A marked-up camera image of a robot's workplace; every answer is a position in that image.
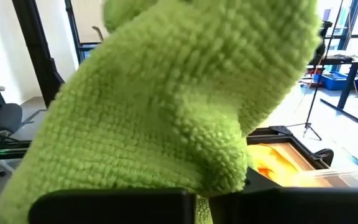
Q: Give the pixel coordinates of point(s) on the black office chair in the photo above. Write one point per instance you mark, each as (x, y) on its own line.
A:
(5, 115)

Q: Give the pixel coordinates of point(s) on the black device on stand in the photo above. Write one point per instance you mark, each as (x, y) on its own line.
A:
(320, 49)

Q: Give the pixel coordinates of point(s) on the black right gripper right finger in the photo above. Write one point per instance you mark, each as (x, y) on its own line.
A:
(291, 205)

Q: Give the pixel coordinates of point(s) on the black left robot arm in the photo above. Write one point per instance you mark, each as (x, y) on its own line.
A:
(11, 146)

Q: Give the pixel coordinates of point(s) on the black-legged table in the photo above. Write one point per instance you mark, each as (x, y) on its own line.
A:
(346, 85)

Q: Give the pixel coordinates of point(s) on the black aluminium table frame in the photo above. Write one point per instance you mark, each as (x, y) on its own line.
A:
(278, 132)

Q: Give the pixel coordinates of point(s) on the black table clamp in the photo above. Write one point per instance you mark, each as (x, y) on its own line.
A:
(322, 155)

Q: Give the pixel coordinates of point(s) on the green microfiber towel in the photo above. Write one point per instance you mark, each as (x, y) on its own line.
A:
(154, 109)

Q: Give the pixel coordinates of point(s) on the black window frame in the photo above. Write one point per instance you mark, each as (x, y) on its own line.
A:
(74, 31)

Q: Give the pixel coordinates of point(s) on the orange microfiber towel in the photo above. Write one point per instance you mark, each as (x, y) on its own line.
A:
(269, 165)

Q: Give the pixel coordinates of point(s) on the black tripod stand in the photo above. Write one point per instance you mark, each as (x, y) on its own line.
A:
(307, 126)

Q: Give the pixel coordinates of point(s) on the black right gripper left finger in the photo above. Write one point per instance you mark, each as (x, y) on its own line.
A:
(110, 207)

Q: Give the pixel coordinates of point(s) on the clear plastic basket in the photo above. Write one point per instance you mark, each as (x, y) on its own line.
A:
(346, 179)

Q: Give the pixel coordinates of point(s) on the black upright post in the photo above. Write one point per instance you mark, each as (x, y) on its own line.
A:
(37, 46)

